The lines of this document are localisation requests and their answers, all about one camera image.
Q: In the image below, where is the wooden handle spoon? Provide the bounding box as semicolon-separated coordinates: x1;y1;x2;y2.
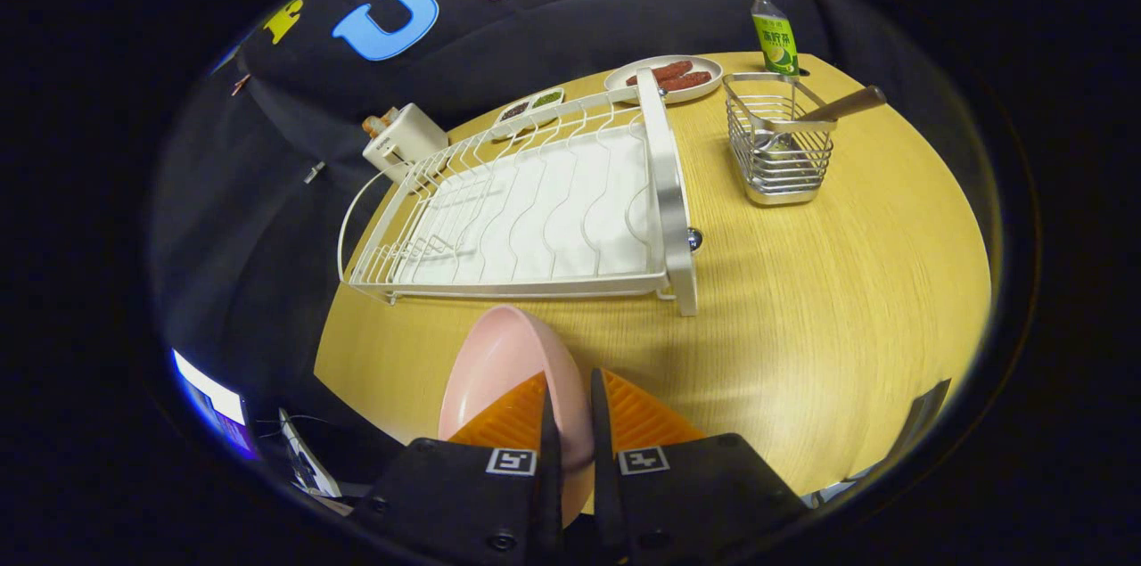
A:
753;85;888;161

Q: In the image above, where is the white divided condiment dish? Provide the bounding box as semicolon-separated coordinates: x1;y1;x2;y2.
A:
495;86;566;126

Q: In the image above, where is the white toaster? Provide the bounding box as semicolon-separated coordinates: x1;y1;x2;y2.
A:
362;103;449;184

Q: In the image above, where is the metal wire basket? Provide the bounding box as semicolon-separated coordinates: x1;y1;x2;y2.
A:
723;72;839;207

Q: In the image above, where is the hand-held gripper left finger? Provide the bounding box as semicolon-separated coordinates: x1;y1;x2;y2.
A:
350;370;564;566

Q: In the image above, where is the green label drink bottle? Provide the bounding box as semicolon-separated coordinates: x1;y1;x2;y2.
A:
749;0;800;77

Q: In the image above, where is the white plate with meat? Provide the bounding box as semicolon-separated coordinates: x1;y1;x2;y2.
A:
603;55;724;105

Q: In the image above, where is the black backdrop cloth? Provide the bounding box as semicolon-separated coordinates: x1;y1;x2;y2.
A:
152;0;981;424

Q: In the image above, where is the pink plate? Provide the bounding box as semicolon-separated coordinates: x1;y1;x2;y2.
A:
437;305;596;529

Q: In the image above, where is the white wire dish rack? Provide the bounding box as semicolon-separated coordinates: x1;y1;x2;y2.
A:
337;67;701;317

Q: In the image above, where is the bright lit screen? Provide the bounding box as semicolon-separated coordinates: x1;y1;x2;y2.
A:
171;349;261;462

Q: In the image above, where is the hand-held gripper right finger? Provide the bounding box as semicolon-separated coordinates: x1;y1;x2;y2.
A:
588;367;810;566

